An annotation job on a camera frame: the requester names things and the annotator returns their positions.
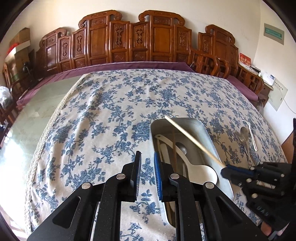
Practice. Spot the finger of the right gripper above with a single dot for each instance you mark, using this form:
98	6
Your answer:
236	174
242	182

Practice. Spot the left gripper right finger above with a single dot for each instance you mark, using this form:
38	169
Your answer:
162	173

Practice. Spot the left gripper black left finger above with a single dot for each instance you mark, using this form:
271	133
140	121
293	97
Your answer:
135	176

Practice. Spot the large white plastic ladle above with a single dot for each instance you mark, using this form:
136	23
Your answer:
176	155

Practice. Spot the pale bamboo chopstick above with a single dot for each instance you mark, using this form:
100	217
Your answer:
193	140

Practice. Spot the metal spoon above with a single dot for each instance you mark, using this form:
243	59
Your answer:
244	132

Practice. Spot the person's right hand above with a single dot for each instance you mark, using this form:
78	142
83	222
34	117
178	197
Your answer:
266	229

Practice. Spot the grey metal rectangular tray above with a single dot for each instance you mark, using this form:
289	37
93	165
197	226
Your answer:
195	155

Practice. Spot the blue floral tablecloth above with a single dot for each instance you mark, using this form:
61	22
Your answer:
106	117

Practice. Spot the wooden side table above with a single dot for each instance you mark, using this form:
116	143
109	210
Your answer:
268	81

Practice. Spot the red card on side table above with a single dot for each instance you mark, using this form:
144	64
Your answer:
244	60

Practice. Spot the carved wooden armchair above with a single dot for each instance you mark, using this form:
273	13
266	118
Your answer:
221	44

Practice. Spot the carved wooden sofa bench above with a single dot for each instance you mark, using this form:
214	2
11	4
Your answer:
103	37

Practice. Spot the dark wooden chair with bag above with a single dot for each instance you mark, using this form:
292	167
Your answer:
13	91

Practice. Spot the stacked cardboard boxes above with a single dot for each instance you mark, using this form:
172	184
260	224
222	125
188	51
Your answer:
18	53

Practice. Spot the white wall panel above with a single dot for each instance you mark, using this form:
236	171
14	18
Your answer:
277	95

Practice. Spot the green wall sign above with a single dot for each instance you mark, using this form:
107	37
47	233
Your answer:
274	33

